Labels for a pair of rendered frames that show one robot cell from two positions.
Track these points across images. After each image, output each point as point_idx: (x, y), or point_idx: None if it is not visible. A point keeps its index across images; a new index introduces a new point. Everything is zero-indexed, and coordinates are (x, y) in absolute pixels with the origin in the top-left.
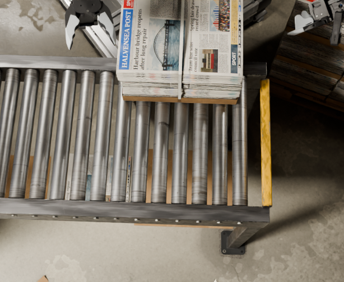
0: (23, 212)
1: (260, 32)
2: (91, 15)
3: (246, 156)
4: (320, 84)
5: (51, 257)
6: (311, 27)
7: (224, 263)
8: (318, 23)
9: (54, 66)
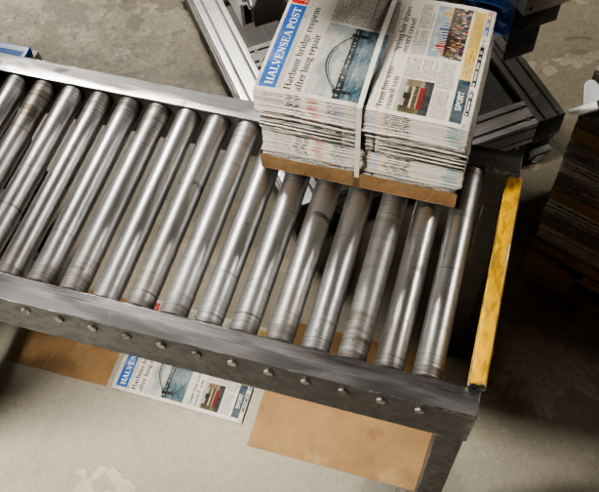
0: (41, 306)
1: (534, 181)
2: None
3: (456, 296)
4: None
5: (92, 468)
6: None
7: None
8: None
9: (165, 100)
